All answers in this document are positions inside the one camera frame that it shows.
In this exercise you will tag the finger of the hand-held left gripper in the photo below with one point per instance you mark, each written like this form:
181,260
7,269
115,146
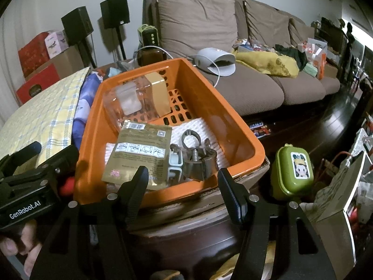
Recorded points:
65,157
26,151

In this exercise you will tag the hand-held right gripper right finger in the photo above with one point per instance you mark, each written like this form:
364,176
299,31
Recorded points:
230,192

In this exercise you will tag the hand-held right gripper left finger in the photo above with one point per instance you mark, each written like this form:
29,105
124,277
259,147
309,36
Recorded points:
142,180

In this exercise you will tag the gold foil packet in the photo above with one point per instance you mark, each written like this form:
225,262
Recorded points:
137,151

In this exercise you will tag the light blue clothes clip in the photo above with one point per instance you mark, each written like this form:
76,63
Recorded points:
174,163

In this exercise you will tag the large steel clip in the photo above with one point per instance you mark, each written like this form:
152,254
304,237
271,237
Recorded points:
201,166

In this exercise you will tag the white foam net sheets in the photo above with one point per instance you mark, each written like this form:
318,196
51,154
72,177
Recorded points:
212,140

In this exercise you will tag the orange plastic basket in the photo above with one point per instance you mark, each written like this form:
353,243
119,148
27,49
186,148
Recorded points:
221,113

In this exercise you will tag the clear container with tan lid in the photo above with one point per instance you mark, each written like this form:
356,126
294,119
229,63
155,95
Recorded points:
137,99

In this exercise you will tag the person's left hand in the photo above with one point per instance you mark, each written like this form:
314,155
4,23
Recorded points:
32,248

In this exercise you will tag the yellow plaid tablecloth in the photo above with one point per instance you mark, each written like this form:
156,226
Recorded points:
38,113

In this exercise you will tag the purple tissue pack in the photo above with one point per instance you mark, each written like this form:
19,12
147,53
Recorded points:
87,108

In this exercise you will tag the green cartoon lunch box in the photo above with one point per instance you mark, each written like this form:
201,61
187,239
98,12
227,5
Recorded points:
291,172

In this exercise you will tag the red box with oval label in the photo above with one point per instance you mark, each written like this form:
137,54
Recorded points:
38,87

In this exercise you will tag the red and blue snack box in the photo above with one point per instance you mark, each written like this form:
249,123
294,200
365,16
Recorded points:
259,129

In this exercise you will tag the red patterned gift bag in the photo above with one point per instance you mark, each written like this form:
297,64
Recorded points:
32,55

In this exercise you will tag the brown cardboard box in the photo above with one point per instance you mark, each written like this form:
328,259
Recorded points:
72,61

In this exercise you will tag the cluttered open box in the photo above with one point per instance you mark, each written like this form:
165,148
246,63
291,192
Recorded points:
116,67

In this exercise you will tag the brown sofa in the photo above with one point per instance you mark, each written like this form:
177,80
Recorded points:
262,93

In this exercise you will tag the grey paper bag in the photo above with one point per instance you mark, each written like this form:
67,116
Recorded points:
335,210

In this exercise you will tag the small white pink box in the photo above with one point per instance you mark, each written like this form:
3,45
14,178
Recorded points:
56,45

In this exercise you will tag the brown glass bottle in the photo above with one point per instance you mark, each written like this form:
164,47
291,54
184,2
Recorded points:
151,57

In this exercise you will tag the black speaker on stand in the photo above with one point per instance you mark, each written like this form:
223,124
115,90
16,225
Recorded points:
115,11
77,24

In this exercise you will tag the yellow cloth bag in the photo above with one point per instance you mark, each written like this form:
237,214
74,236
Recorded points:
268,64

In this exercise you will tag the white nail lamp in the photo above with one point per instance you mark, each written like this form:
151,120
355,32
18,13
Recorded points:
212,59

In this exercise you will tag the green and black radio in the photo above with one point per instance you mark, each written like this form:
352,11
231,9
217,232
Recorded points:
148,36

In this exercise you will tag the light green box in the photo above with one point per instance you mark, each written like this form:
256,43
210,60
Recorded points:
310,70

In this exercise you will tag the pile of snack packets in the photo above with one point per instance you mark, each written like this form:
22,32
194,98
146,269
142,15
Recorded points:
256,46

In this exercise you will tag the dark clothes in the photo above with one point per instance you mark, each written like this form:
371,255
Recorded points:
291,55

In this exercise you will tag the white and orange gift bag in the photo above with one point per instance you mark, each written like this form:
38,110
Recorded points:
314,55

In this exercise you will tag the brown sofa cushion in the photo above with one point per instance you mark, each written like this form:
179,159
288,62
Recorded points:
198,26
301,32
268,23

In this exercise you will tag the dark wooden furniture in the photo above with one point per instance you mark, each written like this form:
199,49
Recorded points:
335,35

